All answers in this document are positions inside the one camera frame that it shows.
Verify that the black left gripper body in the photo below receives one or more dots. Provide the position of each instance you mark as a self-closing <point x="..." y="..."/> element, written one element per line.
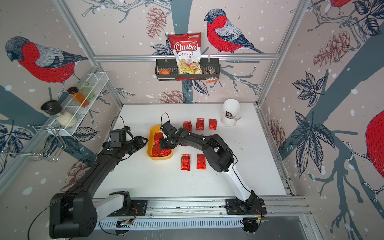
<point x="136" y="143"/>

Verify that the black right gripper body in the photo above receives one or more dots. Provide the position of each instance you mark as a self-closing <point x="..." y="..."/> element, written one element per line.
<point x="165" y="144"/>

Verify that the red tea bag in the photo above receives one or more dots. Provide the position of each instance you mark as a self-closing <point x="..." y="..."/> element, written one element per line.
<point x="201" y="162"/>
<point x="187" y="125"/>
<point x="212" y="124"/>
<point x="200" y="124"/>
<point x="186" y="162"/>

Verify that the yellow storage box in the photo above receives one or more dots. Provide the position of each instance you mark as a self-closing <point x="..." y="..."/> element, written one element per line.
<point x="151" y="142"/>

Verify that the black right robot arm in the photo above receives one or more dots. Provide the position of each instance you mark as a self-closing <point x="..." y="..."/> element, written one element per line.
<point x="221" y="159"/>

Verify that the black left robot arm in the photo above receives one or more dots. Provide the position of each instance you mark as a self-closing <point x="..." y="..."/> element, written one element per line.
<point x="73" y="213"/>

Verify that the pile of red tea bags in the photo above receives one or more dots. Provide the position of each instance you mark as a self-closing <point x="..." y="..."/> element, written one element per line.
<point x="157" y="151"/>

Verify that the white mug with logo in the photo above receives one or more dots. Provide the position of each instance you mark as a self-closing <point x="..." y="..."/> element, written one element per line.
<point x="230" y="113"/>

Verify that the green item on shelf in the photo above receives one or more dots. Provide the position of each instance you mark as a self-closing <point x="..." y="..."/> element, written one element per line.
<point x="87" y="90"/>

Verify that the black lid rice jar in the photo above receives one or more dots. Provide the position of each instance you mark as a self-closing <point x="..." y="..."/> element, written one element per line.
<point x="63" y="117"/>

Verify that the orange spice bottle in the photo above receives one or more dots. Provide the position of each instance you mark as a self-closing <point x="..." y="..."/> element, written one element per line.
<point x="78" y="97"/>

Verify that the Chuba cassava chips bag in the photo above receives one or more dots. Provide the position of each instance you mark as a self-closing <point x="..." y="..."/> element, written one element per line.
<point x="187" y="50"/>

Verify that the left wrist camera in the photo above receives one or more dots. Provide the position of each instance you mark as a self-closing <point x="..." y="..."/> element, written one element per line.
<point x="119" y="137"/>

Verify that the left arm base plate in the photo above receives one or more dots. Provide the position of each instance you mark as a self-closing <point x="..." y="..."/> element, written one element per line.
<point x="136" y="208"/>

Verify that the black wire wall basket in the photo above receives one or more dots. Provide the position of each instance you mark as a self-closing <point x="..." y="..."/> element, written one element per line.
<point x="167" y="70"/>

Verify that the white wire wall shelf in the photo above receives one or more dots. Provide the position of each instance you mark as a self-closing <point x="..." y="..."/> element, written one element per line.
<point x="94" y="83"/>

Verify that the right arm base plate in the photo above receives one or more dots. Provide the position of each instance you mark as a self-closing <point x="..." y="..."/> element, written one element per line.
<point x="237" y="207"/>

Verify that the chrome wire rack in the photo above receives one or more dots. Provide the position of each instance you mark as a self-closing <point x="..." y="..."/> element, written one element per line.
<point x="34" y="143"/>

